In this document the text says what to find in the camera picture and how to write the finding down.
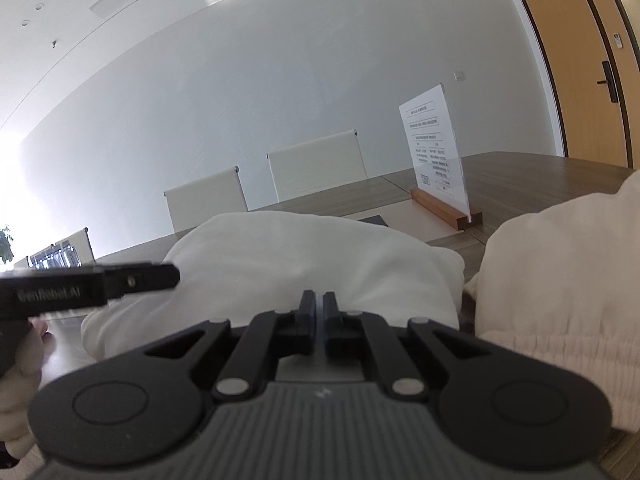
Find person's left hand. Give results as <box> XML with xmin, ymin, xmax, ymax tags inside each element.
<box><xmin>0</xmin><ymin>317</ymin><xmax>57</xmax><ymax>458</ymax></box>

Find black door handle lock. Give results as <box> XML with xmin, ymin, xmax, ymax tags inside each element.
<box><xmin>597</xmin><ymin>60</ymin><xmax>618</xmax><ymax>103</ymax></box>

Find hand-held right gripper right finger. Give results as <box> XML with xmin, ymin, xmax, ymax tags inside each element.
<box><xmin>322</xmin><ymin>291</ymin><xmax>496</xmax><ymax>401</ymax></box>

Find white sweatshirt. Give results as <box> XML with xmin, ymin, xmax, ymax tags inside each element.
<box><xmin>80</xmin><ymin>212</ymin><xmax>466</xmax><ymax>361</ymax></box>

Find recessed ceiling lights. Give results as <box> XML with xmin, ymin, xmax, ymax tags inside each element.
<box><xmin>20</xmin><ymin>2</ymin><xmax>58</xmax><ymax>48</ymax></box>

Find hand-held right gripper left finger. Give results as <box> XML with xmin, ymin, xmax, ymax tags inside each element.
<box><xmin>142</xmin><ymin>290</ymin><xmax>317</xmax><ymax>401</ymax></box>

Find wooden door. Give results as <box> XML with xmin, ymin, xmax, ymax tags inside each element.
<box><xmin>515</xmin><ymin>0</ymin><xmax>640</xmax><ymax>168</ymax></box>

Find group of water bottles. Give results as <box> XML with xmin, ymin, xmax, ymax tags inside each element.
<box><xmin>30</xmin><ymin>245</ymin><xmax>81</xmax><ymax>268</ymax></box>

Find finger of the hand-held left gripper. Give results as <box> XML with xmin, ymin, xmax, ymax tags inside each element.
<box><xmin>102</xmin><ymin>261</ymin><xmax>181</xmax><ymax>303</ymax></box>

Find beige sweatpants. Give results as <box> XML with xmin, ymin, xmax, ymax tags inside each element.
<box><xmin>462</xmin><ymin>170</ymin><xmax>640</xmax><ymax>433</ymax></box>

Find paper sign in wooden stand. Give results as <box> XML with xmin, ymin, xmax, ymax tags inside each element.
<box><xmin>398</xmin><ymin>84</ymin><xmax>483</xmax><ymax>231</ymax></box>

